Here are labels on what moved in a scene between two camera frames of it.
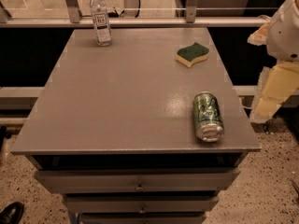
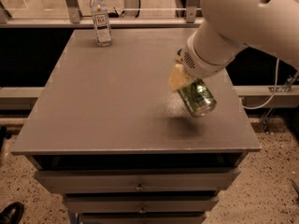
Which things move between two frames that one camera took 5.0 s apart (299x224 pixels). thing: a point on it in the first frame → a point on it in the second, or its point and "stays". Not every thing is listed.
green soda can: x=208 y=117 → x=197 y=98
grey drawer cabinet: x=114 y=131 stays
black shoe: x=12 y=214 stays
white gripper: x=284 y=35 → x=196 y=65
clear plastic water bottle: x=100 y=16 stays
